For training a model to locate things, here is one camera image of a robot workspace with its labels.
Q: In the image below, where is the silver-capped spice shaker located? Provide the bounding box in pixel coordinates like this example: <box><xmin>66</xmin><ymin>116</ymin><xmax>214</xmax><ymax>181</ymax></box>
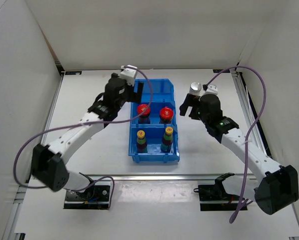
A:
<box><xmin>189</xmin><ymin>82</ymin><xmax>203</xmax><ymax>96</ymax></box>

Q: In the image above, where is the red-capped sauce jar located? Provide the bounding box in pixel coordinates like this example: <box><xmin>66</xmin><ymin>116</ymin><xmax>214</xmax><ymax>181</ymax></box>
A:
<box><xmin>136</xmin><ymin>103</ymin><xmax>151</xmax><ymax>124</ymax></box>
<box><xmin>159</xmin><ymin>106</ymin><xmax>174</xmax><ymax>124</ymax></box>

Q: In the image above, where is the yellow-capped sauce bottle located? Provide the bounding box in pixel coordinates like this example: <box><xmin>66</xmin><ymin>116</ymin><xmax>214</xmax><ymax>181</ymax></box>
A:
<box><xmin>160</xmin><ymin>126</ymin><xmax>174</xmax><ymax>153</ymax></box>
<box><xmin>136</xmin><ymin>130</ymin><xmax>148</xmax><ymax>153</ymax></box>

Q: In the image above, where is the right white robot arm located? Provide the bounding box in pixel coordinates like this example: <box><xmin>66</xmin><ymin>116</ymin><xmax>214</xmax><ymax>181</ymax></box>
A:
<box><xmin>179</xmin><ymin>93</ymin><xmax>299</xmax><ymax>215</ymax></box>

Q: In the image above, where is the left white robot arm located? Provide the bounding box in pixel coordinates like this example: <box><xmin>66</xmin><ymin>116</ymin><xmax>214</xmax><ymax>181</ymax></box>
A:
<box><xmin>31</xmin><ymin>68</ymin><xmax>144</xmax><ymax>200</ymax></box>

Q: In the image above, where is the right black corner label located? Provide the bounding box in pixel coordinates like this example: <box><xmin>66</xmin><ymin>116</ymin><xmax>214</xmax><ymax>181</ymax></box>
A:
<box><xmin>212</xmin><ymin>69</ymin><xmax>230</xmax><ymax>74</ymax></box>

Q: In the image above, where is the black corner label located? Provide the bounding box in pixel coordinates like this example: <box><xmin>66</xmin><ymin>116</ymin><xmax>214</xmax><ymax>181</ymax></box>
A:
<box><xmin>212</xmin><ymin>69</ymin><xmax>230</xmax><ymax>74</ymax></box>
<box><xmin>64</xmin><ymin>71</ymin><xmax>82</xmax><ymax>76</ymax></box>

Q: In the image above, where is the blue three-compartment plastic bin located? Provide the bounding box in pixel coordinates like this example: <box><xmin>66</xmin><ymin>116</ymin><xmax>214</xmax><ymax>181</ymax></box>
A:
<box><xmin>128</xmin><ymin>79</ymin><xmax>180</xmax><ymax>163</ymax></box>

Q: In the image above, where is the left black corner label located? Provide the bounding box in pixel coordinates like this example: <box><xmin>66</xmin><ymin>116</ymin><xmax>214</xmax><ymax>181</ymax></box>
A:
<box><xmin>64</xmin><ymin>71</ymin><xmax>82</xmax><ymax>76</ymax></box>

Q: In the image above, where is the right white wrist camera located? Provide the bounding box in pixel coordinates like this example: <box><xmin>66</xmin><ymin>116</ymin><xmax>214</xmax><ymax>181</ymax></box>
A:
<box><xmin>202</xmin><ymin>84</ymin><xmax>218</xmax><ymax>96</ymax></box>

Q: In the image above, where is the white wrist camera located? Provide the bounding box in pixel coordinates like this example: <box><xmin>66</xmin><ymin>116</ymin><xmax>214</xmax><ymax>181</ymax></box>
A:
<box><xmin>202</xmin><ymin>84</ymin><xmax>218</xmax><ymax>96</ymax></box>
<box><xmin>118</xmin><ymin>65</ymin><xmax>138</xmax><ymax>87</ymax></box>

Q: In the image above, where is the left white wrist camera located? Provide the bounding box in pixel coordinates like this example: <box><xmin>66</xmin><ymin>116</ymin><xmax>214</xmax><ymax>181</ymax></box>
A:
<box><xmin>118</xmin><ymin>65</ymin><xmax>138</xmax><ymax>87</ymax></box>

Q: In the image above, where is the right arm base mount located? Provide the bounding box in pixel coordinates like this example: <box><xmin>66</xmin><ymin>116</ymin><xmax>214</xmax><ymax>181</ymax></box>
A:
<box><xmin>193</xmin><ymin>172</ymin><xmax>239</xmax><ymax>212</ymax></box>

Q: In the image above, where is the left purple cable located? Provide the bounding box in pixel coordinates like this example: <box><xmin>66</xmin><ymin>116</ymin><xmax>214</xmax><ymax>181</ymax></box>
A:
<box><xmin>12</xmin><ymin>64</ymin><xmax>154</xmax><ymax>210</ymax></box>

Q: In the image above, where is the front aluminium rail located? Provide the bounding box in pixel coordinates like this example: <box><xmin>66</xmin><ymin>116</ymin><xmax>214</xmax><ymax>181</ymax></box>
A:
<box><xmin>33</xmin><ymin>174</ymin><xmax>252</xmax><ymax>181</ymax></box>

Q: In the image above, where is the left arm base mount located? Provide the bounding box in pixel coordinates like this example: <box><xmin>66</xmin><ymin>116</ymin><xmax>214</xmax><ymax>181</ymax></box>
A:
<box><xmin>63</xmin><ymin>176</ymin><xmax>115</xmax><ymax>210</ymax></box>

